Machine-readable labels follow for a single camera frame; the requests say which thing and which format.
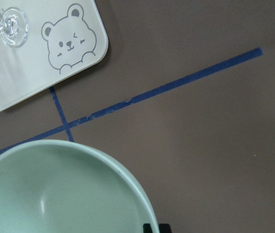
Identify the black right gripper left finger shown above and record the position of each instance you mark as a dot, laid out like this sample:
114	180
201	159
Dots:
147	228

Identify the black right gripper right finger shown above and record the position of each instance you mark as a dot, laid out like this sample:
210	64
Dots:
165	228

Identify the light green bowl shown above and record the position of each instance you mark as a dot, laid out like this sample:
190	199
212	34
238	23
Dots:
56	186

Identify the cream bear tray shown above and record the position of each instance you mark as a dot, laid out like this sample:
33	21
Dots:
65	37

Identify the clear wine glass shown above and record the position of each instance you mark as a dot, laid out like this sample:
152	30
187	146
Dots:
14	27

